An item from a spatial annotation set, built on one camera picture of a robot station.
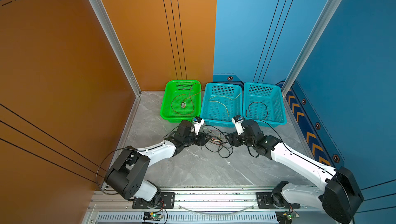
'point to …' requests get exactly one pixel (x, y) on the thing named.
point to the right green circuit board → (285, 217)
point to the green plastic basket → (181, 100)
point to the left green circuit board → (152, 216)
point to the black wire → (246, 114)
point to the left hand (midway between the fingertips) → (209, 134)
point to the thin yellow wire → (224, 96)
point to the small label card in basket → (183, 105)
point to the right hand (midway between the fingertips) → (232, 133)
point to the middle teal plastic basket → (215, 114)
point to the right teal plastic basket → (264, 103)
